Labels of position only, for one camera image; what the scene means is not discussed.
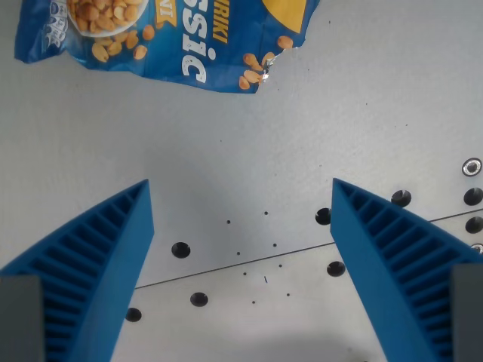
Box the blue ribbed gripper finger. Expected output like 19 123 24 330
330 177 483 362
0 178 156 362

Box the blue peanut snack bag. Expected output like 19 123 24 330
14 0 321 94

